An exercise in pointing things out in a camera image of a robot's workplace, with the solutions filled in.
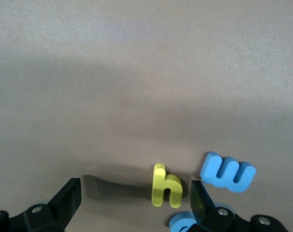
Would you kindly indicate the brown table cover sheet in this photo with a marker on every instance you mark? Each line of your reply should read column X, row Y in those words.
column 136, row 72

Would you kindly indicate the yellow foam lowercase h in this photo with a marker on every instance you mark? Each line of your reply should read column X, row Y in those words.
column 158, row 188

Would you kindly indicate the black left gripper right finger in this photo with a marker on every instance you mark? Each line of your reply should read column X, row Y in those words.
column 221, row 222

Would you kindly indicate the blue foam lowercase m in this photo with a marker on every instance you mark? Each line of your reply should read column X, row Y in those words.
column 209, row 174

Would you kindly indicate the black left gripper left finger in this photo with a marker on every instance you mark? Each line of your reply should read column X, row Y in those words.
column 40, row 217

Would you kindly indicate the blue foam lowercase p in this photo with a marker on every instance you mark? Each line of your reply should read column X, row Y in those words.
column 178, row 222

